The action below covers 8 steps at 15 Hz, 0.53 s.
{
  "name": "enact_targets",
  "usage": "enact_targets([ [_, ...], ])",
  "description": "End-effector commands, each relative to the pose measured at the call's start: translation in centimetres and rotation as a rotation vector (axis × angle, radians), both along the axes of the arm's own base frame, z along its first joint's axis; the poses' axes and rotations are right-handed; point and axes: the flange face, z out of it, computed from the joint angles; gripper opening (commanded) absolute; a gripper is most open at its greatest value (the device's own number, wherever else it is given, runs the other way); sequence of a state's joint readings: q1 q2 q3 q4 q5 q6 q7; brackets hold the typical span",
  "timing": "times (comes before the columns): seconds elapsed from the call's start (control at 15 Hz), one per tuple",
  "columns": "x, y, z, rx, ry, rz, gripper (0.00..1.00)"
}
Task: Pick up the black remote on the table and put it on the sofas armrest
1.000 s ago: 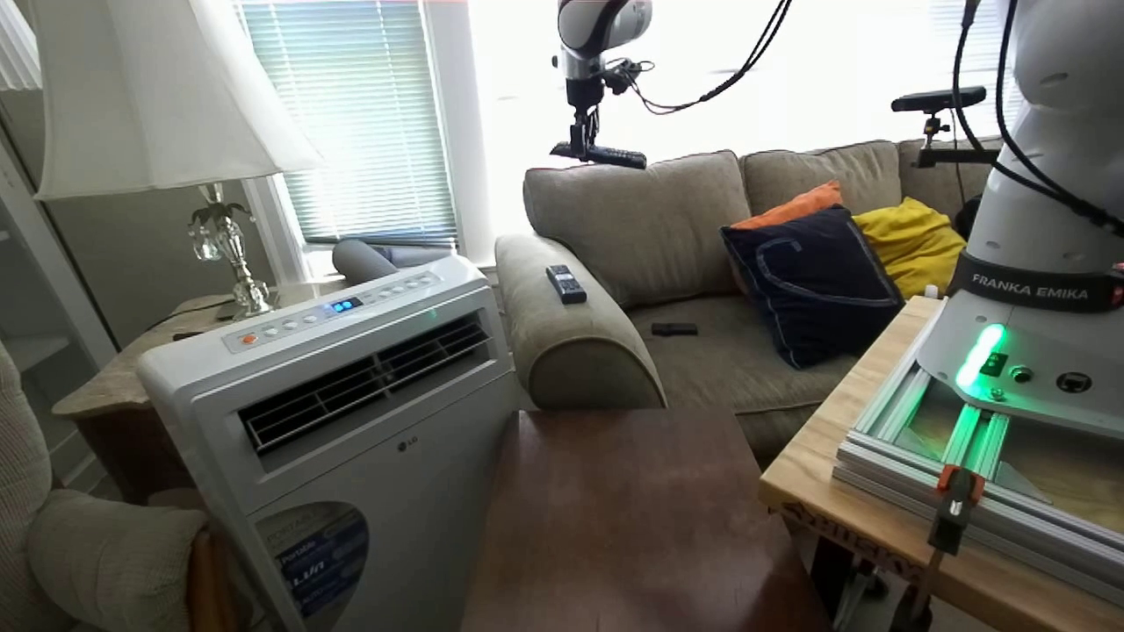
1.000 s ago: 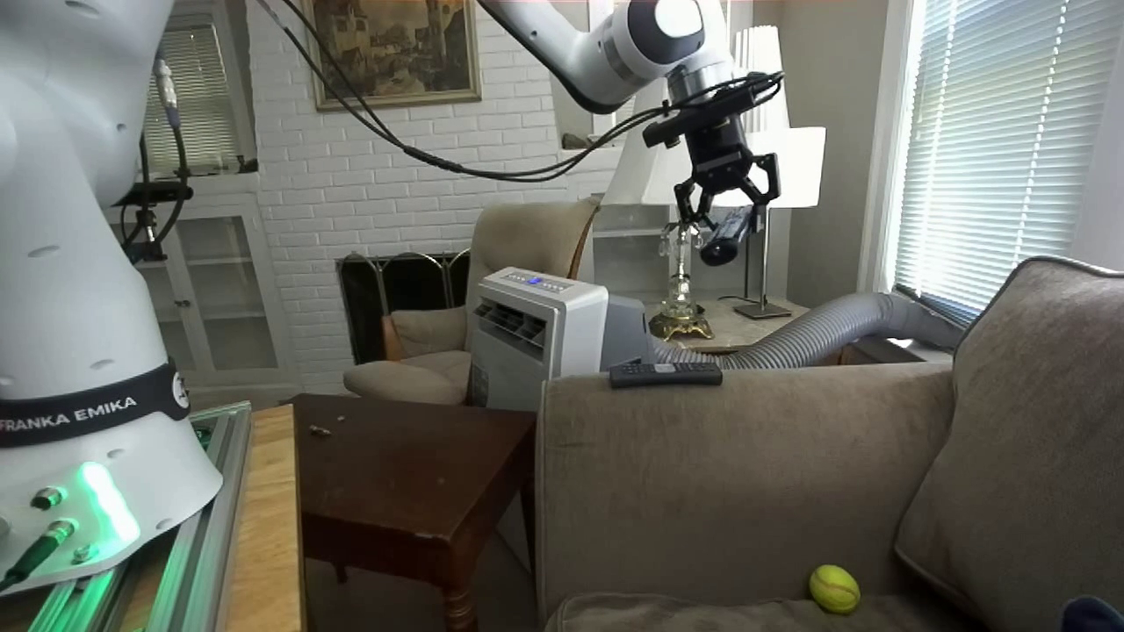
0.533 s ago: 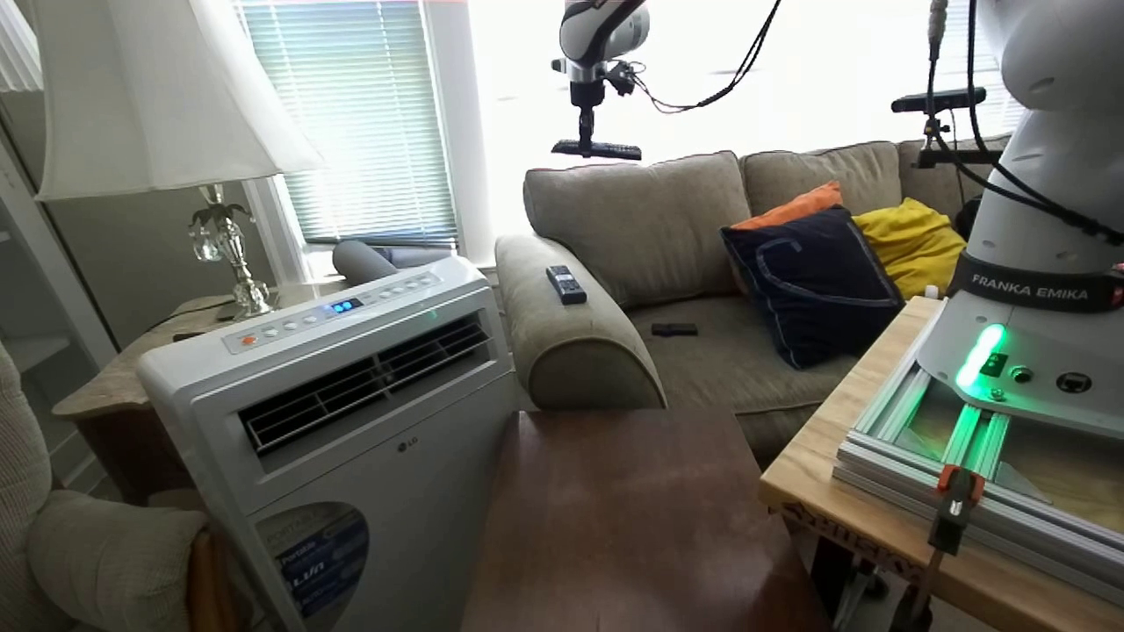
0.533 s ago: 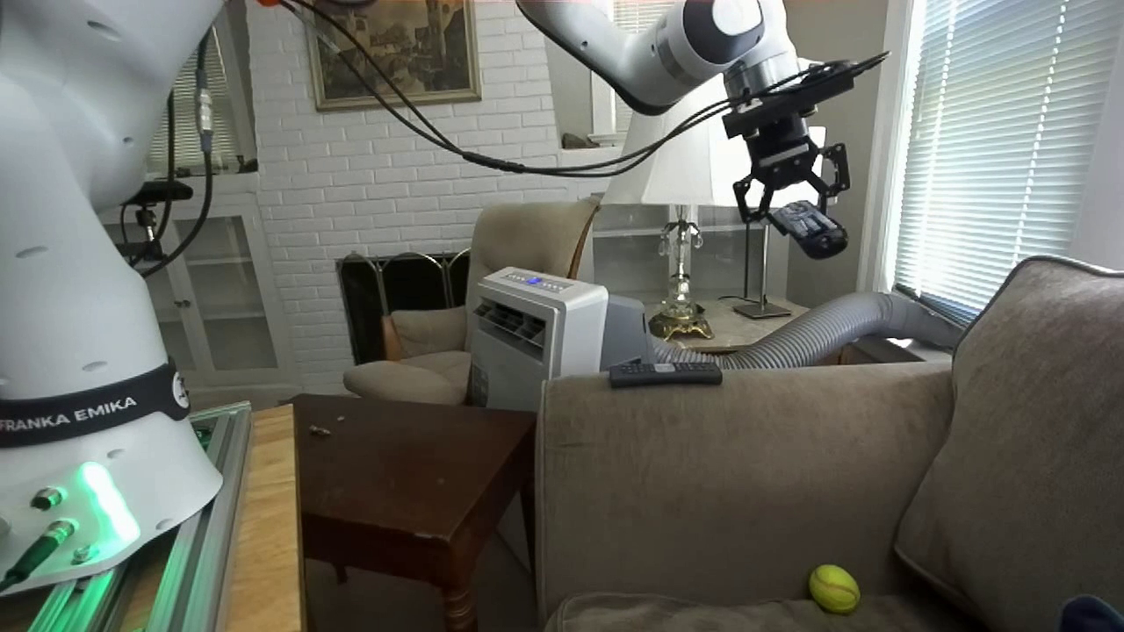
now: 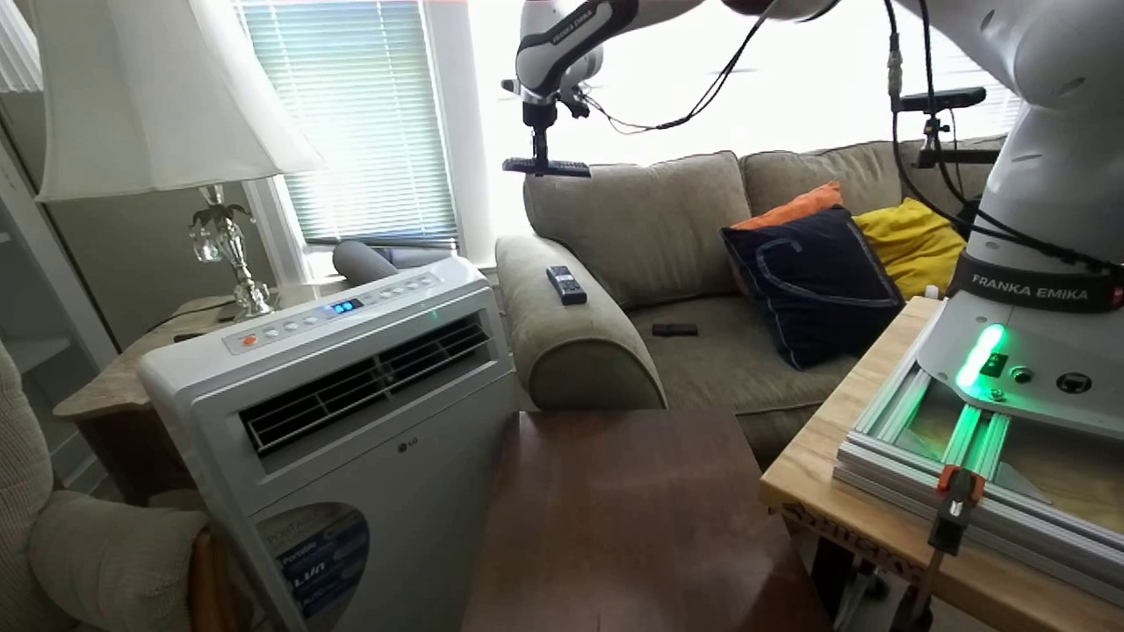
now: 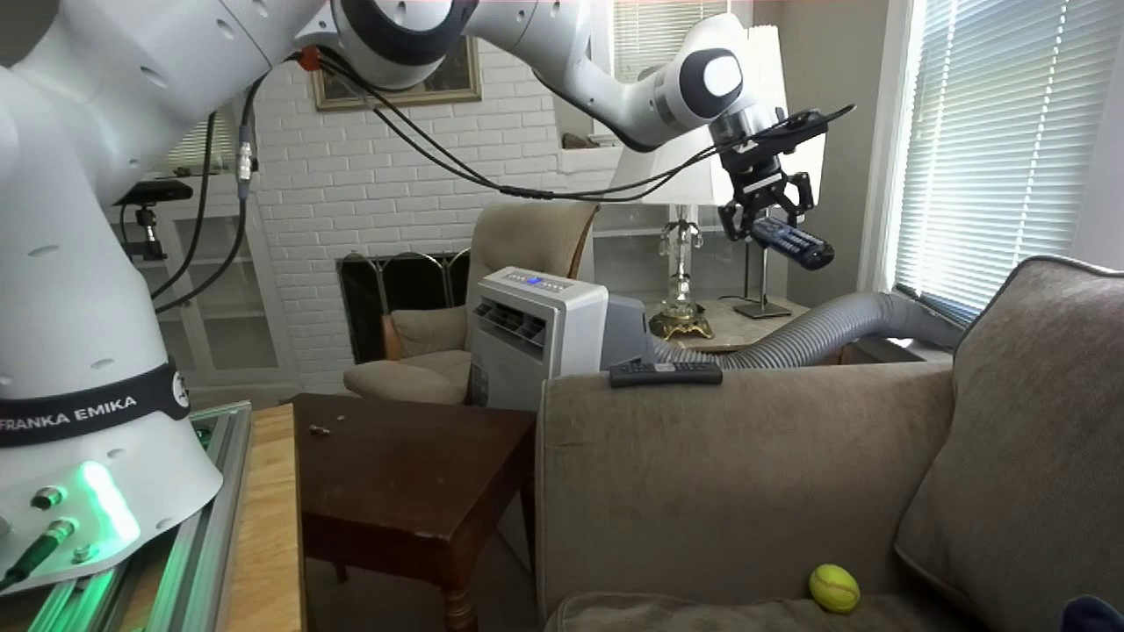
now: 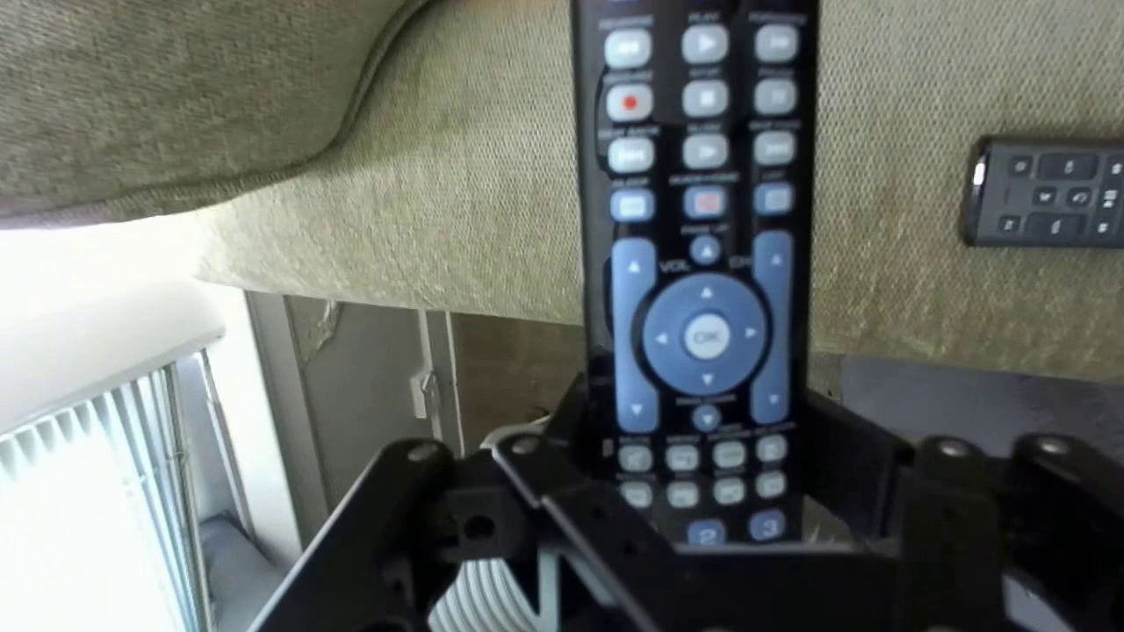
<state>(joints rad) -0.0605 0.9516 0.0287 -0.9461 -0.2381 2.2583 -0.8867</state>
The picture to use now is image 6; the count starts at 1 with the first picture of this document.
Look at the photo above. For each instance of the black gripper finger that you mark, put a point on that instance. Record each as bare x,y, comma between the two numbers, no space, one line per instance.
739,223
801,199

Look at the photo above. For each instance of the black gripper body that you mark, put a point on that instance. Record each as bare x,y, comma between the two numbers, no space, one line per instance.
768,181

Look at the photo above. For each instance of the long black remote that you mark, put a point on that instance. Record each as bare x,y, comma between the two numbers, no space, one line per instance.
800,246

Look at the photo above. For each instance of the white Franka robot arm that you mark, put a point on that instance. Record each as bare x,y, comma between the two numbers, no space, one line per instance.
73,233

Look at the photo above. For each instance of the short black remote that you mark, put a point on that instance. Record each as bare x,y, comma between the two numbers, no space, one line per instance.
666,373

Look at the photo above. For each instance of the white shade table lamp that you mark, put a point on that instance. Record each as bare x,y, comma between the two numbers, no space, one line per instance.
678,277

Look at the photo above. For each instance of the dark metal stand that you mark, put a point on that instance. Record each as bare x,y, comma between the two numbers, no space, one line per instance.
759,301

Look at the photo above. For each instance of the wooden lamp end table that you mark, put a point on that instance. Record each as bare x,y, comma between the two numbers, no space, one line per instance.
732,331

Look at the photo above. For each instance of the white window blinds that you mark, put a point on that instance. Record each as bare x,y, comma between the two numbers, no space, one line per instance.
1007,143

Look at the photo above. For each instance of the white portable air conditioner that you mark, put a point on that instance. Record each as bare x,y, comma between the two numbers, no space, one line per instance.
533,340

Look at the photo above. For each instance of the beige fabric sofa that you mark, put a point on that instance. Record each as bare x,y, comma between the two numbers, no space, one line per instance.
748,469

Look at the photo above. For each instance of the black fireplace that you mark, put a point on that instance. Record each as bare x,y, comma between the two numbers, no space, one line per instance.
398,293

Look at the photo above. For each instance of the beige armchair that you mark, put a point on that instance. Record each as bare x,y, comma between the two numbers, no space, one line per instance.
422,370

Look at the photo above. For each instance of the yellow tennis ball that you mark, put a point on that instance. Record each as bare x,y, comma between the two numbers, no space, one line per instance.
835,587

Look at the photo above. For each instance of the dark brown wooden table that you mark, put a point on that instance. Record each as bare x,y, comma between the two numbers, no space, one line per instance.
398,469

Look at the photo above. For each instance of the navy blue pillow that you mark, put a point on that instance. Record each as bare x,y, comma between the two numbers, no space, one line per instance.
1092,616

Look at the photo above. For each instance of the light wooden robot bench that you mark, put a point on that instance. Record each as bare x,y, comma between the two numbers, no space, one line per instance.
265,529

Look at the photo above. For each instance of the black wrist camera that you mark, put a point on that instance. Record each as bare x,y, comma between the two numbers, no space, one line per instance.
801,129

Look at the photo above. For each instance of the framed wall picture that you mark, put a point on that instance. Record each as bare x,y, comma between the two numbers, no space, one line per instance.
443,85

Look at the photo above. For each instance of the black camera on tripod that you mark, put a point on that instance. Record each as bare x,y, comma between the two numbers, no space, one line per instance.
152,196

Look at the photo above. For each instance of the aluminium base frame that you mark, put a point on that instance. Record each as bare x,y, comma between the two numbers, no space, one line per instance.
216,514

